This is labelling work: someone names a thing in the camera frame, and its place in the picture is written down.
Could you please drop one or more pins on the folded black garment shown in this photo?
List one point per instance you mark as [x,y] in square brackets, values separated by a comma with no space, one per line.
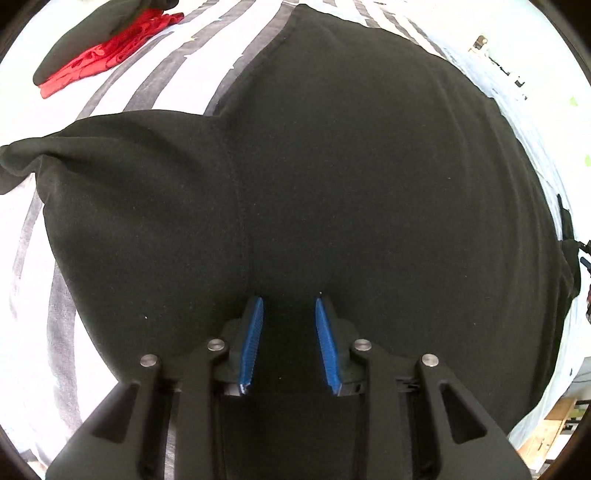
[97,32]

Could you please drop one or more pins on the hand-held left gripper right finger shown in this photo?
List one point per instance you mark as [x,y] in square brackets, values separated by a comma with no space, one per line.
[327,346]

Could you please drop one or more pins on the bed with striped star sheet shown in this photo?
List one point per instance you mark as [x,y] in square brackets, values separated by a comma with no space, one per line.
[27,277]

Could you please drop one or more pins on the folded red garment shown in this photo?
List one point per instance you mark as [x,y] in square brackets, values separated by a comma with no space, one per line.
[106,57]

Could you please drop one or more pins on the black long-sleeve garment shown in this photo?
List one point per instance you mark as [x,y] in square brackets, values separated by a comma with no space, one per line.
[346,161]

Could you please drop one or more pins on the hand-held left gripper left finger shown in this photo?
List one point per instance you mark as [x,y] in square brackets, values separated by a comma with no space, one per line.
[250,346]

